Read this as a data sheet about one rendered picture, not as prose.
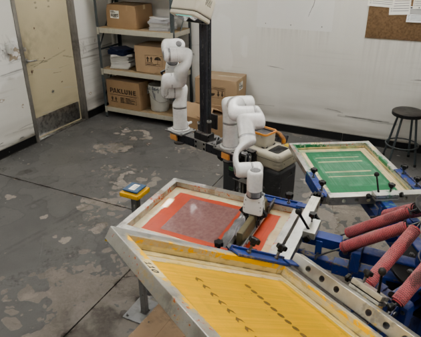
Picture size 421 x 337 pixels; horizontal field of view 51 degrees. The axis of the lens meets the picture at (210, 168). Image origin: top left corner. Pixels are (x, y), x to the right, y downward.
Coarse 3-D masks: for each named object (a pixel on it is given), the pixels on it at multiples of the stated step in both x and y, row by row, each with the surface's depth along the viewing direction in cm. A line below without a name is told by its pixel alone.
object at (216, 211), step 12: (180, 204) 246; (192, 204) 246; (204, 204) 246; (216, 204) 246; (228, 204) 246; (192, 216) 235; (204, 216) 235; (216, 216) 235; (228, 216) 235; (276, 216) 235; (264, 228) 225
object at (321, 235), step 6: (318, 234) 205; (324, 234) 205; (330, 234) 205; (312, 240) 205; (324, 240) 202; (330, 240) 201; (336, 240) 201; (324, 246) 203; (330, 246) 202; (336, 246) 201
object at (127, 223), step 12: (180, 180) 264; (168, 192) 256; (204, 192) 257; (216, 192) 253; (228, 192) 251; (144, 204) 239; (156, 204) 246; (276, 204) 239; (132, 216) 228; (132, 228) 218; (288, 228) 218; (180, 240) 209; (276, 240) 209; (276, 252) 201
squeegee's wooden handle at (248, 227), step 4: (252, 216) 215; (256, 216) 217; (248, 220) 212; (252, 220) 213; (256, 220) 218; (244, 224) 209; (248, 224) 209; (252, 224) 213; (244, 228) 206; (248, 228) 208; (252, 228) 215; (240, 232) 203; (244, 232) 204; (248, 232) 210; (240, 236) 203; (244, 236) 205; (248, 236) 211; (240, 240) 204; (240, 244) 205
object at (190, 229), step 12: (156, 216) 235; (168, 216) 235; (180, 216) 235; (144, 228) 225; (156, 228) 225; (168, 228) 225; (180, 228) 225; (192, 228) 225; (204, 228) 225; (216, 228) 225; (228, 228) 225; (192, 240) 215; (204, 240) 215; (264, 240) 215
